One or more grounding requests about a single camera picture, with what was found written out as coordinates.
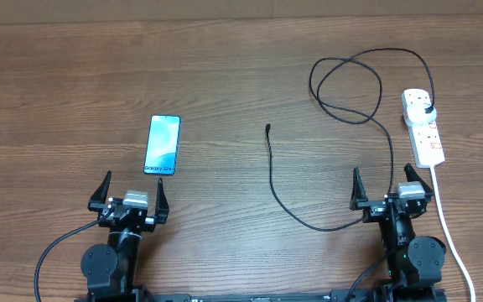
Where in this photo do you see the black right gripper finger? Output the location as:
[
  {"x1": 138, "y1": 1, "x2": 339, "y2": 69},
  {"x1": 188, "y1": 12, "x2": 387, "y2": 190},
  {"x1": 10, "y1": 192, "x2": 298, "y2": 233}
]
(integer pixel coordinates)
[
  {"x1": 403, "y1": 163, "x2": 434, "y2": 197},
  {"x1": 351, "y1": 167, "x2": 368, "y2": 202}
]

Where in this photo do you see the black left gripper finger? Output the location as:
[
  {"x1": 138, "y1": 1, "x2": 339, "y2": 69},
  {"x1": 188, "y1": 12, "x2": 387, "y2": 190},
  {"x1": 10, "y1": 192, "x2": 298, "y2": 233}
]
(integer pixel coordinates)
[
  {"x1": 89, "y1": 170, "x2": 112, "y2": 202},
  {"x1": 155, "y1": 177, "x2": 169, "y2": 213}
]

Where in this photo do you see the blue Galaxy smartphone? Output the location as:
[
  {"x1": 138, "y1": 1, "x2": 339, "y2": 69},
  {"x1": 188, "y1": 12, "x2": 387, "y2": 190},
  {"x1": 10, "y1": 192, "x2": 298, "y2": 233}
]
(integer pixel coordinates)
[{"x1": 143, "y1": 115, "x2": 181, "y2": 175}]

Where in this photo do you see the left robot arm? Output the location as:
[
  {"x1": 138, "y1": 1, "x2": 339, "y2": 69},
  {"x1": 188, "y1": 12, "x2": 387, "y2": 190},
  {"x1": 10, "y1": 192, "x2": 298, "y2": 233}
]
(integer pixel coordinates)
[{"x1": 80, "y1": 172, "x2": 169, "y2": 301}]

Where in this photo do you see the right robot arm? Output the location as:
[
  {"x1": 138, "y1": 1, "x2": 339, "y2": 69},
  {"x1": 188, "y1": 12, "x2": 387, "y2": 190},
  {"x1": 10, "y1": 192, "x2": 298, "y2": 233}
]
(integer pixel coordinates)
[{"x1": 345, "y1": 164, "x2": 446, "y2": 301}]

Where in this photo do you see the white charger plug adapter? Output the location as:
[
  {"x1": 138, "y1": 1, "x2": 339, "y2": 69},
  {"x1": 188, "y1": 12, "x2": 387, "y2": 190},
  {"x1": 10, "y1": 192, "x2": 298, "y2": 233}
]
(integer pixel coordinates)
[{"x1": 404, "y1": 103, "x2": 437, "y2": 127}]

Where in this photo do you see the white power strip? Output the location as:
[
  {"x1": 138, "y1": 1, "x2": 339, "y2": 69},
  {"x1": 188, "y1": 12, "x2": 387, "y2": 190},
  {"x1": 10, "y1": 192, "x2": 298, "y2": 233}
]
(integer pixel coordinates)
[{"x1": 401, "y1": 88, "x2": 445, "y2": 169}]

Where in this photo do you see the white power strip cord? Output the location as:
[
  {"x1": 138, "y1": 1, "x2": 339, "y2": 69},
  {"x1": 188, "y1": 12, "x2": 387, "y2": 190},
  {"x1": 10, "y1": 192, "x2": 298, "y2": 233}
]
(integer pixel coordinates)
[{"x1": 428, "y1": 165, "x2": 477, "y2": 302}]

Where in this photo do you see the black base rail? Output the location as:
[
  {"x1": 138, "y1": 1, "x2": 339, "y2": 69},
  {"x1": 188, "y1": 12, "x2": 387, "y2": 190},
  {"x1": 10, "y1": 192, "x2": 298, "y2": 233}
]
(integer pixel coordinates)
[{"x1": 74, "y1": 289, "x2": 448, "y2": 302}]

